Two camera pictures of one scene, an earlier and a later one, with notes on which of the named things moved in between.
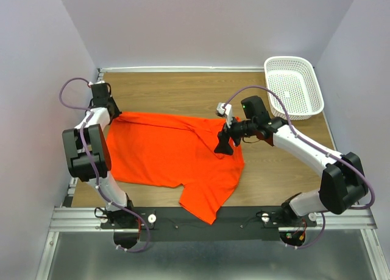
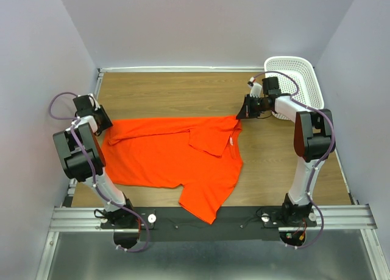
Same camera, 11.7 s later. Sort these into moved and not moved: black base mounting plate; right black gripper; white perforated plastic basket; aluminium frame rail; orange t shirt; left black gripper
Moved: left black gripper; right black gripper
Not moved: orange t shirt; black base mounting plate; white perforated plastic basket; aluminium frame rail
